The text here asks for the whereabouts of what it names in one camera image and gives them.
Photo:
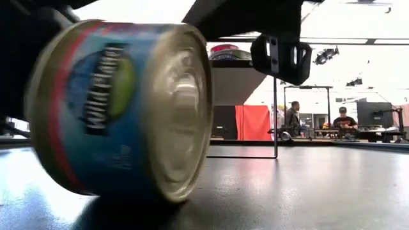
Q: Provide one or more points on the person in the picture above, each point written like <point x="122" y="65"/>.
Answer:
<point x="344" y="121"/>
<point x="292" y="118"/>

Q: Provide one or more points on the black ceiling spotlight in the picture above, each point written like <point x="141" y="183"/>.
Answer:
<point x="324" y="56"/>
<point x="354" y="82"/>

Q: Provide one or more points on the orange red partition panel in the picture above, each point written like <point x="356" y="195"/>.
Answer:
<point x="254" y="121"/>

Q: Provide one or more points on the wooden shelf black metal frame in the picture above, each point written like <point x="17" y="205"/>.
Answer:
<point x="233" y="86"/>

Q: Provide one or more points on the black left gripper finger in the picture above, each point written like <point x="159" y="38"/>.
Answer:
<point x="16" y="48"/>

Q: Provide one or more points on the black background rig frame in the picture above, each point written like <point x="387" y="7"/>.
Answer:
<point x="306" y="87"/>

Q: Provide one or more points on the blue label gold can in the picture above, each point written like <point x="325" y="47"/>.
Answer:
<point x="112" y="111"/>

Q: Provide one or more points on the black computer monitor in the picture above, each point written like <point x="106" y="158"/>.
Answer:
<point x="374" y="115"/>

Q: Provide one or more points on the black partition panel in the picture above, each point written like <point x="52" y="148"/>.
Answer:
<point x="223" y="123"/>

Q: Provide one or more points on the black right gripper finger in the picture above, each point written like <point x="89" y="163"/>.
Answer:
<point x="243" y="19"/>
<point x="284" y="73"/>

